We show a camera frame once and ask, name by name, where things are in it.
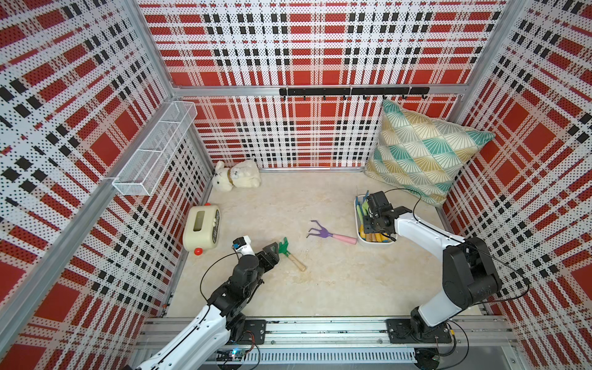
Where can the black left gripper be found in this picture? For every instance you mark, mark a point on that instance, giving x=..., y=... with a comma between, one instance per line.
x=273, y=257

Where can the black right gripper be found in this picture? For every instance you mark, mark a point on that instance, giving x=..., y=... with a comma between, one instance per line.
x=368, y=227

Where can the dark green rake wooden handle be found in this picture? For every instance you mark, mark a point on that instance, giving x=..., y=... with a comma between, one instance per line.
x=283, y=249

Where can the light green fork wooden handle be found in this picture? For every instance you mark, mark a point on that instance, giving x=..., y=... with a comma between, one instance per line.
x=361, y=207

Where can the blue rake yellow handle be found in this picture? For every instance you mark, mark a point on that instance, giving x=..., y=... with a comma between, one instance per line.
x=362, y=233
x=381, y=238

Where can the purple rake pink handle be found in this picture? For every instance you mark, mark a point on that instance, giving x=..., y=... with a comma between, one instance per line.
x=322, y=232

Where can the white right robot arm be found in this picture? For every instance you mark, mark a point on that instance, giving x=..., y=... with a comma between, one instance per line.
x=469, y=275

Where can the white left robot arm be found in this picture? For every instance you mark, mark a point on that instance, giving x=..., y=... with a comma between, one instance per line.
x=221, y=320

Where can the white storage box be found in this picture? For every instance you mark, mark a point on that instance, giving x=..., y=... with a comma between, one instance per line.
x=370, y=241

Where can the teal yellow patterned pillow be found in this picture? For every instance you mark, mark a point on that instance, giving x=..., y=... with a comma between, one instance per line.
x=422, y=155

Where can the cream toy clock radio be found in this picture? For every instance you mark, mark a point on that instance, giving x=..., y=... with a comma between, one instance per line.
x=201, y=231

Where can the white plush bunny toy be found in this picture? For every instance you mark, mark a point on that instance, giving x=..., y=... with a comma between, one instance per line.
x=242, y=175

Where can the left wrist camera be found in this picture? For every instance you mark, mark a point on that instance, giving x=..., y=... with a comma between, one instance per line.
x=242, y=246

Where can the black hook rail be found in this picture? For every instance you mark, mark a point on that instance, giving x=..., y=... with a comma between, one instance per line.
x=402, y=91

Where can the white wire mesh shelf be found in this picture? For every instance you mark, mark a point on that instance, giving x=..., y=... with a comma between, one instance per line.
x=142, y=173

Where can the metal base rail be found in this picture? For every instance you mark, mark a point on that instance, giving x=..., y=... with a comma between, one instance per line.
x=371, y=340

